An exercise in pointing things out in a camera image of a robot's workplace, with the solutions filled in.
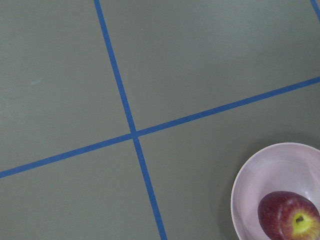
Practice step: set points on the red apple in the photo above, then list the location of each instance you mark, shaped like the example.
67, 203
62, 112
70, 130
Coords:
285, 215

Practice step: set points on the pink plate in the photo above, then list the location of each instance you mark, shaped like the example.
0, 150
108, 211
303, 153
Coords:
288, 166

